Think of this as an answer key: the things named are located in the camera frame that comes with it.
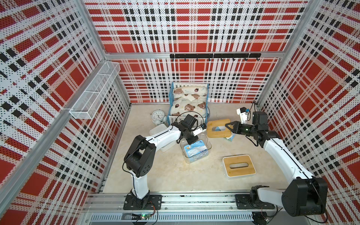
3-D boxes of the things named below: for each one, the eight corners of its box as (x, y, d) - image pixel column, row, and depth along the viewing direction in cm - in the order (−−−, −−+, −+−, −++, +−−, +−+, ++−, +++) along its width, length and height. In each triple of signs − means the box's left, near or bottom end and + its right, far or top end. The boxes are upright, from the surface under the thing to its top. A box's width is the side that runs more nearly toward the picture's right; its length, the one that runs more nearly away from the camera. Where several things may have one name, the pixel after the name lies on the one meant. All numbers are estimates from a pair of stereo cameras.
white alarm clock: (154, 126, 106) (153, 123, 104) (149, 114, 114) (148, 111, 111) (167, 121, 109) (167, 118, 107) (162, 110, 117) (161, 107, 114)
